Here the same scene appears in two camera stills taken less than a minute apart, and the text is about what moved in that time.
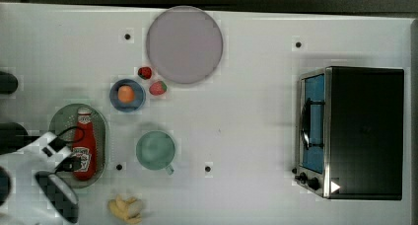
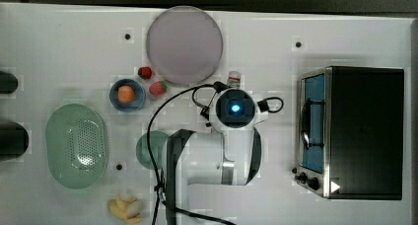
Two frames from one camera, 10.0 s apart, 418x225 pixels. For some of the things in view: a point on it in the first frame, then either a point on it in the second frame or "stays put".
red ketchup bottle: (84, 145) → (234, 80)
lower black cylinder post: (13, 137) stays put
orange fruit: (125, 94) stays put
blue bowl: (133, 106) stays put
